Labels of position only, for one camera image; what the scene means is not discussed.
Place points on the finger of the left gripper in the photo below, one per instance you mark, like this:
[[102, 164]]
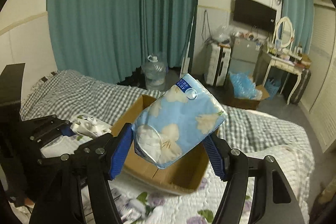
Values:
[[98, 152], [44, 130]]

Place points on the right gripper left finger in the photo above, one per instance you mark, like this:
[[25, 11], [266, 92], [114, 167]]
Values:
[[61, 200]]

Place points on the white black suitcase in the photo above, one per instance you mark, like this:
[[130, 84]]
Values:
[[217, 61]]

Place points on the white dressing table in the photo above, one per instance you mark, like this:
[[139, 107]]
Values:
[[284, 65]]

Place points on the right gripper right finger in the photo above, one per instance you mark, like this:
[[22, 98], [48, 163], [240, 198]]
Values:
[[273, 199]]

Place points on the blue floral tissue pack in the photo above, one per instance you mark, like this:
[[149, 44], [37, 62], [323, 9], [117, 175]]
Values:
[[176, 122]]

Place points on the white floral quilt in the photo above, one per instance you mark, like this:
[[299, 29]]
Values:
[[198, 204]]

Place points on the clear water jug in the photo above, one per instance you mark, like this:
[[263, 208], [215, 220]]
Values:
[[155, 73]]

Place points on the brown cardboard box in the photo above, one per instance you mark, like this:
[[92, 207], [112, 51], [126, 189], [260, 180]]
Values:
[[144, 170]]

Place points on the small grey fridge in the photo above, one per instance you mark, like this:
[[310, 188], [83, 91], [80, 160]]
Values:
[[244, 56]]

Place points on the white oval vanity mirror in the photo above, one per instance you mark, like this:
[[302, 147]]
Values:
[[283, 33]]

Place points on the large teal curtain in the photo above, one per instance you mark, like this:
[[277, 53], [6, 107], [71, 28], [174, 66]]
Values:
[[109, 39]]

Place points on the blue waste basket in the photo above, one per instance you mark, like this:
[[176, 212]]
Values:
[[272, 86]]

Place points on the white soft item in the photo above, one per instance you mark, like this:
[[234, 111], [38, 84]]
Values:
[[90, 126]]

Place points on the black wall television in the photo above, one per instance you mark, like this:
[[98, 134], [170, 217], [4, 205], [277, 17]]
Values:
[[255, 14]]

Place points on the white leaning pole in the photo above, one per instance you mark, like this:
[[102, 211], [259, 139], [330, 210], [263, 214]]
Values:
[[186, 58]]

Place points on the right teal curtain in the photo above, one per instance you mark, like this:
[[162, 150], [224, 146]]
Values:
[[301, 15]]

